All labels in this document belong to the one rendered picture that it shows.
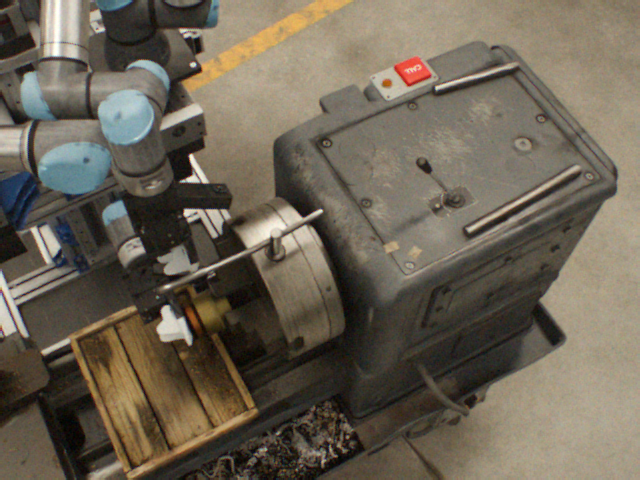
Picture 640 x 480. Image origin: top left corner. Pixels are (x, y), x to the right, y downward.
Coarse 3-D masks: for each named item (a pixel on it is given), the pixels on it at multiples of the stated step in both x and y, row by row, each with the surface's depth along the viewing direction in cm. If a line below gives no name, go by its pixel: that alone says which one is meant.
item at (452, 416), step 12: (408, 360) 181; (420, 360) 180; (420, 372) 180; (432, 384) 181; (444, 396) 187; (480, 396) 232; (456, 408) 192; (468, 408) 236; (432, 420) 233; (444, 420) 230; (456, 420) 256; (408, 432) 238; (420, 432) 245
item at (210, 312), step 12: (192, 300) 155; (204, 300) 153; (216, 300) 154; (228, 300) 155; (192, 312) 153; (204, 312) 152; (216, 312) 152; (228, 312) 155; (192, 324) 152; (204, 324) 152; (216, 324) 153
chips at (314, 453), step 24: (312, 408) 196; (336, 408) 200; (264, 432) 198; (288, 432) 198; (312, 432) 196; (336, 432) 196; (240, 456) 195; (264, 456) 193; (288, 456) 190; (312, 456) 193; (336, 456) 195
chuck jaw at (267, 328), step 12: (240, 312) 154; (252, 312) 154; (264, 312) 153; (228, 324) 155; (240, 324) 153; (252, 324) 152; (264, 324) 152; (276, 324) 151; (252, 336) 153; (264, 336) 150; (276, 336) 150; (264, 348) 152; (276, 348) 152; (288, 348) 152
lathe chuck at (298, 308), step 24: (240, 216) 155; (264, 216) 151; (240, 240) 148; (288, 240) 147; (264, 264) 145; (288, 264) 145; (264, 288) 147; (288, 288) 145; (312, 288) 146; (288, 312) 145; (312, 312) 147; (288, 336) 147; (312, 336) 151
